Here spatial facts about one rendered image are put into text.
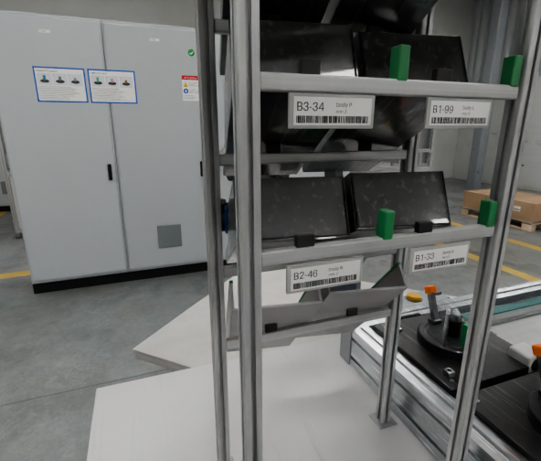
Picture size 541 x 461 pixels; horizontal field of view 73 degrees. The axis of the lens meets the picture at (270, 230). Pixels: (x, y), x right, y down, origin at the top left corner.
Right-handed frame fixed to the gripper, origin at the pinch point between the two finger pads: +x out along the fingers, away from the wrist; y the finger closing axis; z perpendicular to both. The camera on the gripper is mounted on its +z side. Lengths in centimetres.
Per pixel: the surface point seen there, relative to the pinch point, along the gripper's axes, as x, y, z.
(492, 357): 14, 48, -25
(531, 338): 5, 71, -32
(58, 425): -72, -79, -149
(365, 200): 17.7, 9.5, 13.2
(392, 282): 12.2, 20.7, -4.5
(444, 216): 19.6, 19.9, 11.6
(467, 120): 21.5, 17.0, 24.1
